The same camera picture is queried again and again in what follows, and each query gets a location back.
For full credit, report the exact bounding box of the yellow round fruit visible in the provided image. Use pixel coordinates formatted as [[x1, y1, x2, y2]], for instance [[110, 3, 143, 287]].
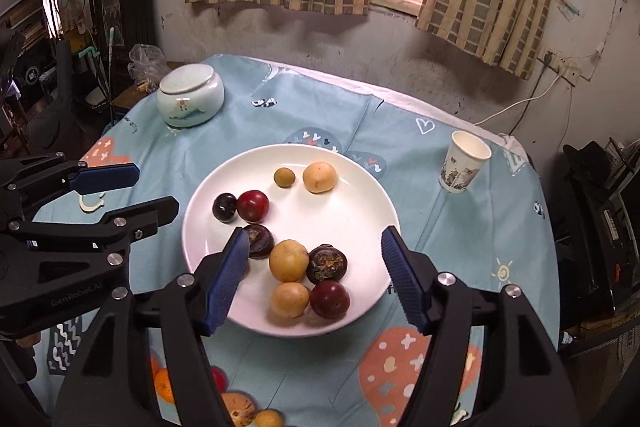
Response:
[[270, 282, 311, 319], [269, 239, 310, 283], [302, 161, 338, 194]]

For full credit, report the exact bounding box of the white wall socket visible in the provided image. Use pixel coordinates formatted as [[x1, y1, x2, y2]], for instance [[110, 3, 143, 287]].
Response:
[[542, 52, 583, 82]]

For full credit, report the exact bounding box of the large orange mandarin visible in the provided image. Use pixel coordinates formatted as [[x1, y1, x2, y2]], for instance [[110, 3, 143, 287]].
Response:
[[150, 354, 178, 405]]

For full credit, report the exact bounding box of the clear plastic bag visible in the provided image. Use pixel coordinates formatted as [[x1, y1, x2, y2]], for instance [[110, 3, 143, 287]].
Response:
[[127, 44, 168, 82]]

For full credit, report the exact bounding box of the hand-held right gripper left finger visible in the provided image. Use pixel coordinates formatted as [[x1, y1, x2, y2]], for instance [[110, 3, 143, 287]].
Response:
[[52, 227, 251, 427]]

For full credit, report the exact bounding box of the striped pepino melon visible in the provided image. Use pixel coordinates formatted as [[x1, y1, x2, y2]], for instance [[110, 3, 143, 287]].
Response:
[[220, 391, 258, 427]]

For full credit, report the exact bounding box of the dark brown mangosteen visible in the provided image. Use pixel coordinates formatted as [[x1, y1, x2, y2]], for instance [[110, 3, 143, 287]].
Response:
[[306, 244, 348, 285], [245, 224, 275, 260]]

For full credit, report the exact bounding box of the dark purple plum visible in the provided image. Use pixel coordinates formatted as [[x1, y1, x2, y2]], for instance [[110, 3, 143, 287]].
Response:
[[212, 193, 238, 223]]

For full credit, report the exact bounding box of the white mop handle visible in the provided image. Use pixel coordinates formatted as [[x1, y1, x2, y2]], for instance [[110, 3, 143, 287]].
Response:
[[102, 27, 118, 128]]

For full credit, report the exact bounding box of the dark red plum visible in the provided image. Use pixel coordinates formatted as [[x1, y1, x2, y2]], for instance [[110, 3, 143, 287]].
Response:
[[309, 280, 351, 321], [236, 189, 271, 223]]

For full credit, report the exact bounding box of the white oval plate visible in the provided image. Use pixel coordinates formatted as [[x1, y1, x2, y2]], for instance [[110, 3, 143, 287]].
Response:
[[181, 143, 401, 339]]

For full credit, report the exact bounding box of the printed paper cup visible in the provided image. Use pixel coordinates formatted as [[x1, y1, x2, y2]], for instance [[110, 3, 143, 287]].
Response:
[[439, 130, 493, 194]]

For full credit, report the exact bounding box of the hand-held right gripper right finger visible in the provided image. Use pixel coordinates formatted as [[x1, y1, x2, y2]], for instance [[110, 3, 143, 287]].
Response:
[[381, 225, 583, 427]]

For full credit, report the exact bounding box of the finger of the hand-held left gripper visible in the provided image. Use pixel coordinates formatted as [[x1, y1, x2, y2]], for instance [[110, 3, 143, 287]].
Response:
[[0, 153, 141, 220], [0, 196, 180, 288]]

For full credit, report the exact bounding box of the wooden side table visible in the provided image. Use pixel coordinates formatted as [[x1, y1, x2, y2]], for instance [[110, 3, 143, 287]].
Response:
[[107, 62, 186, 128]]

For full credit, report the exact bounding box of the white power cable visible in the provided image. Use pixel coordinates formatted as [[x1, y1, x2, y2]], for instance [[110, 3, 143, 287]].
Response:
[[472, 74, 563, 128]]

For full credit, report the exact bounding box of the yellow-green tomato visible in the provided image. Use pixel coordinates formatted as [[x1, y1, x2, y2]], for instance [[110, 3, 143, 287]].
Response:
[[252, 408, 286, 427]]

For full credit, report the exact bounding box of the white ceramic lidded jar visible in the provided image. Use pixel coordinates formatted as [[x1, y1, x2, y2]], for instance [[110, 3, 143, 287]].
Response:
[[156, 63, 225, 128]]

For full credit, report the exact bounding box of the light blue printed tablecloth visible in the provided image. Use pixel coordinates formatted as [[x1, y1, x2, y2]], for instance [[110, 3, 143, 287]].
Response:
[[30, 53, 561, 427]]

